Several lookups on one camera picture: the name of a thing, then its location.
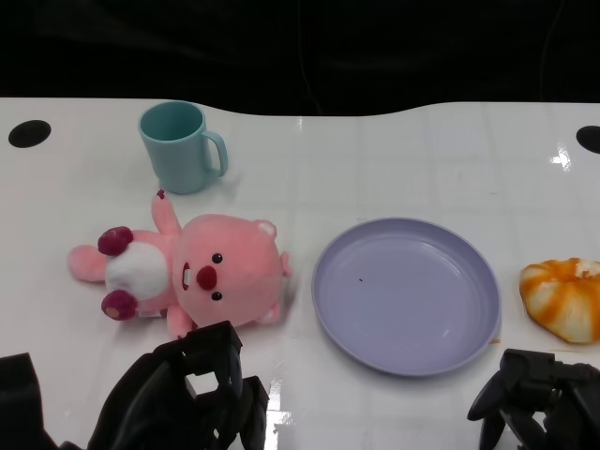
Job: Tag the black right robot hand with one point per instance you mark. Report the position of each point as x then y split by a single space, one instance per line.
558 398

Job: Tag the orange striped bread bun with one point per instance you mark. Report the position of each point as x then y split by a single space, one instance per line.
562 304

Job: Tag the teal plastic mug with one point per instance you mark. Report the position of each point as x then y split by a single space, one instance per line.
175 154

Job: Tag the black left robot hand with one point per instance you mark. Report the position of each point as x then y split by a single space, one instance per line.
159 403

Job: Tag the lavender plastic plate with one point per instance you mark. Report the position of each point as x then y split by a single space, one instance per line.
403 300

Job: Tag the pink plush doll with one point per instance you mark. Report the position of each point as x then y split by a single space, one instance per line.
229 272

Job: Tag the black round table grommet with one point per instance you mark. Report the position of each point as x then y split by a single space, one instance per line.
589 138
29 134

